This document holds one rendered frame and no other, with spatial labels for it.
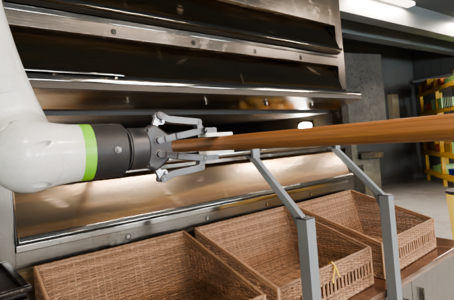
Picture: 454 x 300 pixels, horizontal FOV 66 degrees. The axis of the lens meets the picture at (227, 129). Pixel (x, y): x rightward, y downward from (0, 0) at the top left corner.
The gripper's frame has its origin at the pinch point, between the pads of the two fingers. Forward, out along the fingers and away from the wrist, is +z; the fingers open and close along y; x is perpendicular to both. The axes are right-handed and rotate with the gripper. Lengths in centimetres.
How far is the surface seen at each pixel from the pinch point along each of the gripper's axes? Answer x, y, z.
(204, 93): -56, -20, 36
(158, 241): -67, 36, 18
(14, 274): -44, 29, -33
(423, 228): -22, 48, 139
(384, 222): -13, 35, 87
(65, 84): -56, -22, -16
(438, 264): -16, 65, 138
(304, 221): -11.4, 24.9, 38.6
